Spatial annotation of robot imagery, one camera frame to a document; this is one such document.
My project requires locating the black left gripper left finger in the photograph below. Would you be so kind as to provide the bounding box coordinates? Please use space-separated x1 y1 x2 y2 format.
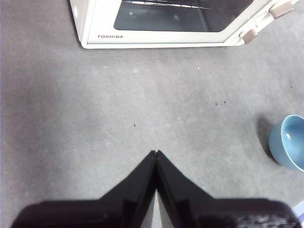
10 150 157 228

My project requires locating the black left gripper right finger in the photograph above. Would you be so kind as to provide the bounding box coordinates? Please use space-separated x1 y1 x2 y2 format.
155 150 301 228

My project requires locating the blue ceramic bowl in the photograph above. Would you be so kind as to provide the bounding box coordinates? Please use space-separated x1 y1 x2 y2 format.
268 114 304 173

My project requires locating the beige oven knob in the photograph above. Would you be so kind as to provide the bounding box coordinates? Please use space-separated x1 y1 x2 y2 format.
239 28 259 45
269 0 295 19

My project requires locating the white toaster oven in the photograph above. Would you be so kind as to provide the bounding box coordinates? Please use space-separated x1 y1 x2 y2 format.
68 0 300 49

